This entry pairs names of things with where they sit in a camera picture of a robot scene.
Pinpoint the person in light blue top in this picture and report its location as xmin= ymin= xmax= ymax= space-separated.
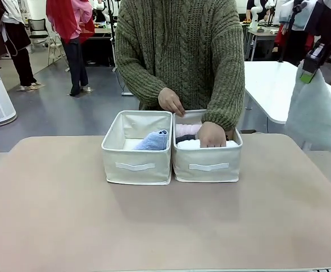
xmin=273 ymin=0 xmax=316 ymax=62

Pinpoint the dark grey towel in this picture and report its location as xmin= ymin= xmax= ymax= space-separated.
xmin=175 ymin=134 xmax=202 ymax=145

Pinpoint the person's right hand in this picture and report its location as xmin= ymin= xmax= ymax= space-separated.
xmin=158 ymin=87 xmax=186 ymax=117

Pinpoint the white towel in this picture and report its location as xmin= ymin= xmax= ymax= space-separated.
xmin=176 ymin=139 xmax=239 ymax=150

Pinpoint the white folding chair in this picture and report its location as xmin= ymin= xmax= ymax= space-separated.
xmin=47 ymin=35 xmax=70 ymax=68

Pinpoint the person's left hand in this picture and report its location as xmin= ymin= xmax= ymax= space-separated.
xmin=197 ymin=121 xmax=227 ymax=149

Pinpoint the person in black trousers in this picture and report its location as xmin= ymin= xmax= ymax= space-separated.
xmin=0 ymin=0 xmax=46 ymax=92

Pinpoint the mint green cone towel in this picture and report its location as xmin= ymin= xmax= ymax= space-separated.
xmin=284 ymin=61 xmax=331 ymax=158

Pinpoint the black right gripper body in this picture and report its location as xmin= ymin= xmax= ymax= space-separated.
xmin=306 ymin=0 xmax=331 ymax=43

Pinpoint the person with red cloth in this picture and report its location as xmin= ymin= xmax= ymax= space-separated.
xmin=45 ymin=0 xmax=95 ymax=97

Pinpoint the white background table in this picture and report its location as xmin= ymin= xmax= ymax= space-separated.
xmin=243 ymin=61 xmax=331 ymax=151

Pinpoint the pink towel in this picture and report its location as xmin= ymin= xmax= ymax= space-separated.
xmin=175 ymin=123 xmax=203 ymax=139

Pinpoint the person's left forearm green sleeve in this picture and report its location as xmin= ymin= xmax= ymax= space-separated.
xmin=201 ymin=50 xmax=245 ymax=131

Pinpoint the light blue cone towel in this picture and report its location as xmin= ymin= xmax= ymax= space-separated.
xmin=132 ymin=129 xmax=169 ymax=151

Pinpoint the olive green knit sweater torso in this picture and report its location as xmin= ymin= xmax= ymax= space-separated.
xmin=114 ymin=0 xmax=245 ymax=112

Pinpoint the person's right forearm green sleeve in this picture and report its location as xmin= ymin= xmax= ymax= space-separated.
xmin=114 ymin=39 xmax=168 ymax=110

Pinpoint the cream fabric storage box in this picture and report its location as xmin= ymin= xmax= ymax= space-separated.
xmin=171 ymin=109 xmax=243 ymax=183
xmin=101 ymin=110 xmax=174 ymax=186

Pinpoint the black tripod stand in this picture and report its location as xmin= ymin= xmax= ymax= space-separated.
xmin=277 ymin=0 xmax=308 ymax=63

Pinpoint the black mesh office chair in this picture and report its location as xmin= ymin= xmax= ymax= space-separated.
xmin=27 ymin=18 xmax=50 ymax=48

